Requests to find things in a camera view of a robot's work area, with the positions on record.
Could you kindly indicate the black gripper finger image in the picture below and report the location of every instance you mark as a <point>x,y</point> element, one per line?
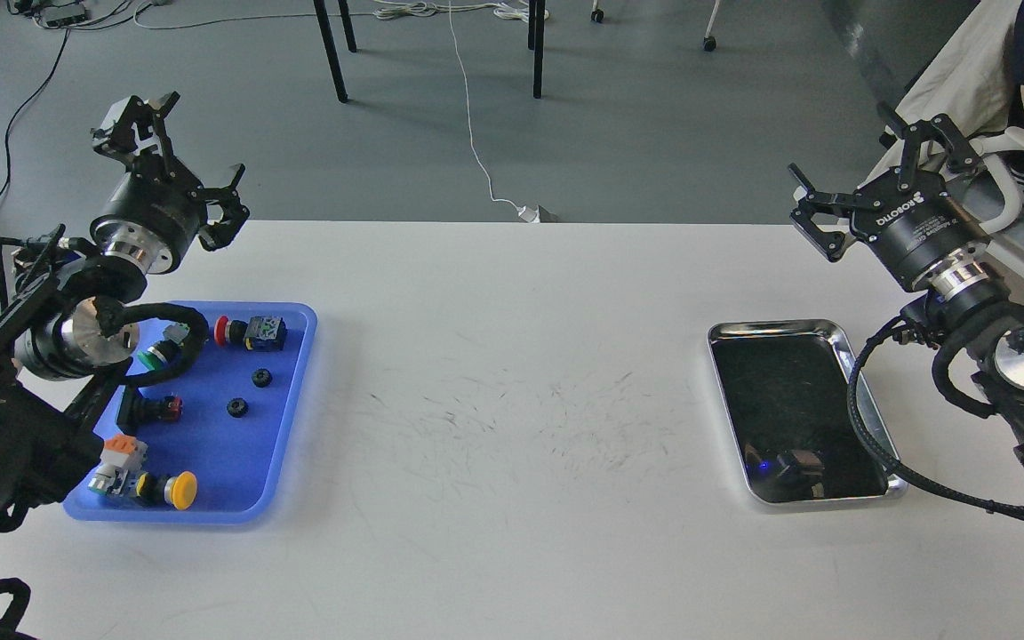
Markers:
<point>216,235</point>
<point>133,132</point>

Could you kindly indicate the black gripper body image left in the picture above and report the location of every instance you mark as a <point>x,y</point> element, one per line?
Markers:
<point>149,222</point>

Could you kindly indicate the black Robotiq gripper body right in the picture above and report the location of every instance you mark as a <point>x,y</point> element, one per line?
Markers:
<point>912,230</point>

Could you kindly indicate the small black gear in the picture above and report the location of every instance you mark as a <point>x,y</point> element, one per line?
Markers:
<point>262,378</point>
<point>237,407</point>

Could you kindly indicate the blue plastic tray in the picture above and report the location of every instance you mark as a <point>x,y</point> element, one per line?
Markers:
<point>237,460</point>

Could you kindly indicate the silver metal tray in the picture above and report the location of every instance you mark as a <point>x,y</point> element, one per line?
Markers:
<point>783,384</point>

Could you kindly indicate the beige jacket on chair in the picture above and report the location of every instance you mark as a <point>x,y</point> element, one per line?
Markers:
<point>971,77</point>

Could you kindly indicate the red emergency stop button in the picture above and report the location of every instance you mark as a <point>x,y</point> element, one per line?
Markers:
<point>260,333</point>

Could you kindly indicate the black red push button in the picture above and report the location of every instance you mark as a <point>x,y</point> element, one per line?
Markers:
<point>135,410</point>

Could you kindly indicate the black table leg left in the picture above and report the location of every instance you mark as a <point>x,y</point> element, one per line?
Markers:
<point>330,47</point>

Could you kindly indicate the black table leg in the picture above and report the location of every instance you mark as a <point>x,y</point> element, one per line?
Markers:
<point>536,31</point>
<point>330,47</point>

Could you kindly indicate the yellow push button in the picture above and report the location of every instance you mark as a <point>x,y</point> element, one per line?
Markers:
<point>174,491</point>

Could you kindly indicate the black table leg right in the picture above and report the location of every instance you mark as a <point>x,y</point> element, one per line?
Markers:
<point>536,31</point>

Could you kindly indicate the green push button switch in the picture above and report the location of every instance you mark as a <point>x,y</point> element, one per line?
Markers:
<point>161,354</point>

